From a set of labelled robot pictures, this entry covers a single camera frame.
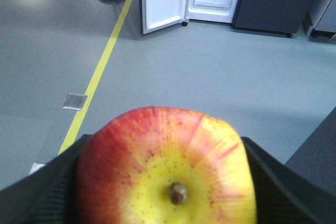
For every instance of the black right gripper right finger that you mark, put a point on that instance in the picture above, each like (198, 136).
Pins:
(282, 196)

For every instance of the white grey appliance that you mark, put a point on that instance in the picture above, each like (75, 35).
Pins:
(320, 19)

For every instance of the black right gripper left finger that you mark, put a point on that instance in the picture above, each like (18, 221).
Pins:
(47, 195)

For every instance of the metal floor plate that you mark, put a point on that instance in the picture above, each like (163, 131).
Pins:
(74, 101)

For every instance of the red yellow apple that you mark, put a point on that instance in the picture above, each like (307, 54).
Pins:
(165, 165)

